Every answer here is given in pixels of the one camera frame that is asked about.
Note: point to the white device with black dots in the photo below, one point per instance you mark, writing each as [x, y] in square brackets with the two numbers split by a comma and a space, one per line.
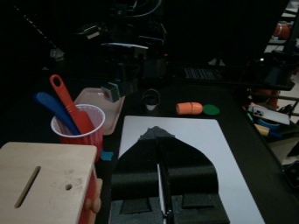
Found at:
[268, 113]

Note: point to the orange toy cylinder piece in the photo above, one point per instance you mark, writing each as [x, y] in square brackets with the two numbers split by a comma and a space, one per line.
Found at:
[188, 108]

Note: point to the red round background object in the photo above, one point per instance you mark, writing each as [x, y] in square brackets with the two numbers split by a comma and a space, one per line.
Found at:
[281, 30]

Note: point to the blue plastic utensil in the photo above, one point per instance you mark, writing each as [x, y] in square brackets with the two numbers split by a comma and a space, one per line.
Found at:
[53, 108]

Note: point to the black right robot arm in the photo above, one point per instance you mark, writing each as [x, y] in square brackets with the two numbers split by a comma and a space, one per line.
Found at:
[128, 38]

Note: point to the small teal block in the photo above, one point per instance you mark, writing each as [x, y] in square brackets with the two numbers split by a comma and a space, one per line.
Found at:
[107, 155]

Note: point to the red plastic cup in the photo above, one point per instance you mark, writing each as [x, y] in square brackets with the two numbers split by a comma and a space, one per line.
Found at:
[91, 137]

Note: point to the toy sushi roll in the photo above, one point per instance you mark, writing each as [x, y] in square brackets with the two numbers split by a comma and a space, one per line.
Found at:
[111, 92]

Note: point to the blue tape roll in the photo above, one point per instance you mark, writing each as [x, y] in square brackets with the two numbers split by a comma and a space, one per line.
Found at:
[268, 124]

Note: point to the black vented box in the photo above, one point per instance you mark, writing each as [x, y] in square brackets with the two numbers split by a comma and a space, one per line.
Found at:
[199, 73]

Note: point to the yellow tape roll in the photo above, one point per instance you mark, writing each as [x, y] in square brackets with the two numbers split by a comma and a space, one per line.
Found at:
[261, 129]

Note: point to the beige plastic plate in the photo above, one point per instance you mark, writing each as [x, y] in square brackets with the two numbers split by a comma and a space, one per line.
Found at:
[111, 112]

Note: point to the wooden box with slot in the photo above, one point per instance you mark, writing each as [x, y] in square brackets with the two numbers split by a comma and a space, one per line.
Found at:
[42, 180]

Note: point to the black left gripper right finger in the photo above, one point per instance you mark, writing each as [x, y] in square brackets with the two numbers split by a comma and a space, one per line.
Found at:
[188, 172]

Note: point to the red plastic toy knife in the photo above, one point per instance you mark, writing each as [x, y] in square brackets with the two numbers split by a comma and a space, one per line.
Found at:
[68, 102]

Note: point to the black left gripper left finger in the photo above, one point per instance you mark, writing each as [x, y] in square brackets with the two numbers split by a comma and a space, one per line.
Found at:
[133, 169]

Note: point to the green toy disc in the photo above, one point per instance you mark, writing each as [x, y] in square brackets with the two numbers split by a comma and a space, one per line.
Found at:
[211, 109]

